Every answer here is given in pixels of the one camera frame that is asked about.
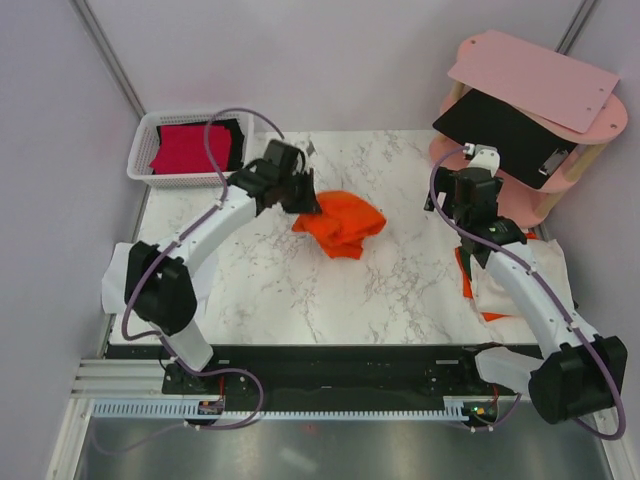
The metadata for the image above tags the white cloth at right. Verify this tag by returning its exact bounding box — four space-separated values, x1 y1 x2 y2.
462 234 576 321

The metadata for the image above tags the white cloth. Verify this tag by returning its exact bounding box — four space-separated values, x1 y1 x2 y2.
462 234 576 321
100 241 217 322

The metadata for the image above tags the black clipboard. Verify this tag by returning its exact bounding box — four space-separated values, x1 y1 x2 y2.
433 89 577 189

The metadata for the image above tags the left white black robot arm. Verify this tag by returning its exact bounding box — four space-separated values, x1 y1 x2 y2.
122 139 321 393

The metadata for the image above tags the loose pink board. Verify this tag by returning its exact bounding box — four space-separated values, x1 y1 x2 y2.
448 30 620 134

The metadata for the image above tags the white plastic laundry basket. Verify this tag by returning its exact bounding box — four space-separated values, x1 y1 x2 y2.
127 110 254 188

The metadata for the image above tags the orange t shirt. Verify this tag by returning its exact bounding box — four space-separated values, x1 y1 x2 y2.
291 190 387 260

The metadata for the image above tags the aluminium rail frame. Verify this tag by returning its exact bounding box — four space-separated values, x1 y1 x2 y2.
47 358 623 479

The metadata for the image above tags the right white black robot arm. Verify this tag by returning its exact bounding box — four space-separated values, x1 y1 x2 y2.
425 144 628 441

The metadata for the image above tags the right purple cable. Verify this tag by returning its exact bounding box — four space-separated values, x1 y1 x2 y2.
429 143 627 441

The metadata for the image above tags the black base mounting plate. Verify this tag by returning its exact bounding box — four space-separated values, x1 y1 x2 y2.
106 345 513 411

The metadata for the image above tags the white cloth at left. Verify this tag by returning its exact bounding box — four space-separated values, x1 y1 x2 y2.
100 241 217 322

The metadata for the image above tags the white slotted cable duct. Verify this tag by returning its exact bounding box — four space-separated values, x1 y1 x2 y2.
92 399 469 422

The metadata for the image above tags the magenta t shirt in basket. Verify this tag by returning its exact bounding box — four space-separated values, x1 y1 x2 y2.
150 125 233 175

